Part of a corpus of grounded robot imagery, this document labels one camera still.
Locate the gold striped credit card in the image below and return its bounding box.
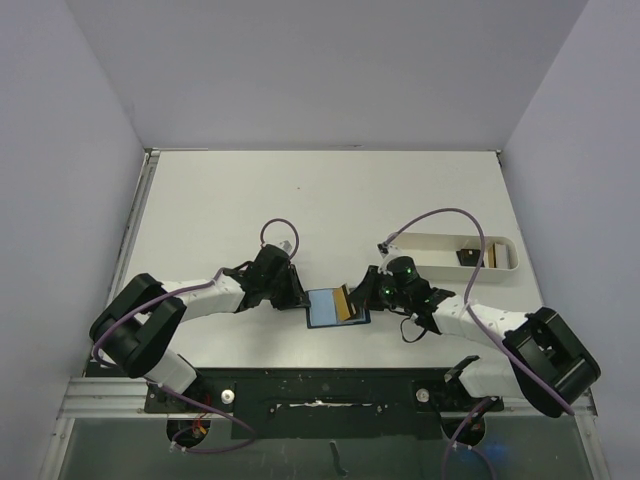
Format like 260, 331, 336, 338
332, 284, 360, 324

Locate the black card in tray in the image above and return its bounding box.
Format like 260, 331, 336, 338
456, 248, 484, 267

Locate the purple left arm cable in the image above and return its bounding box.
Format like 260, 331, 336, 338
92, 218, 300, 455

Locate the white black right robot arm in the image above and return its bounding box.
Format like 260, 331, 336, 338
349, 256, 601, 418

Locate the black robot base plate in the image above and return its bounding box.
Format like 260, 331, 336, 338
143, 367, 506, 441

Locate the white plastic card tray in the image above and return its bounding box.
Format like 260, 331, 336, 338
391, 233, 520, 284

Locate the aluminium frame rail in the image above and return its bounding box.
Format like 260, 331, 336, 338
58, 377, 147, 419

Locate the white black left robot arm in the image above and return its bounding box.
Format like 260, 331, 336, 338
89, 244, 310, 411

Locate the blue leather card holder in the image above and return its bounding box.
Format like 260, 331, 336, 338
306, 289, 371, 329

